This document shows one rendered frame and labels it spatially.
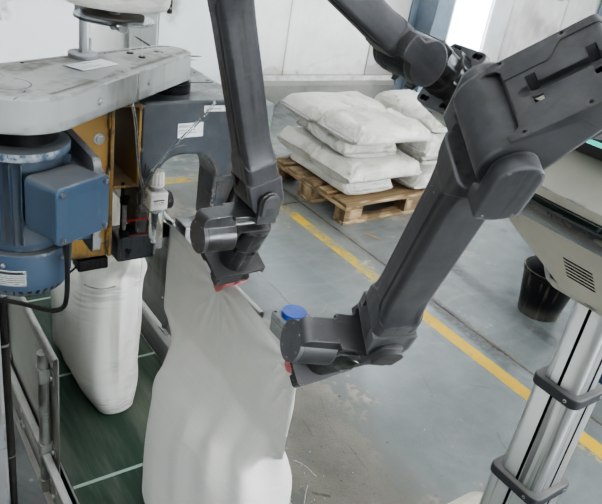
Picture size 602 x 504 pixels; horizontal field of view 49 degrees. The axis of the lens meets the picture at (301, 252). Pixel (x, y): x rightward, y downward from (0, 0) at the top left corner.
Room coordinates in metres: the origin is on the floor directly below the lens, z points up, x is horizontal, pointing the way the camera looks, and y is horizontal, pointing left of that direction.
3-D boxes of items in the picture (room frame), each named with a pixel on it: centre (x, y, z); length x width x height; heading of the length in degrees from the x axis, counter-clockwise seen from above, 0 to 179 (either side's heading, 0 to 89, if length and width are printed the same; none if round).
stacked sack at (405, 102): (4.67, -0.65, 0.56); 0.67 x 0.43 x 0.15; 39
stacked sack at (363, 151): (4.23, -0.15, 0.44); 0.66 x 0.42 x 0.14; 33
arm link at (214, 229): (0.98, 0.12, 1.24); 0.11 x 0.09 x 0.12; 127
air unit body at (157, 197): (1.18, 0.29, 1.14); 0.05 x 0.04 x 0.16; 129
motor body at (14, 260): (0.94, 0.45, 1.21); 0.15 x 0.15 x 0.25
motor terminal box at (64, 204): (0.89, 0.36, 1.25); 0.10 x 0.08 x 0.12; 154
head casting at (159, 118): (1.38, 0.33, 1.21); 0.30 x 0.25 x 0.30; 39
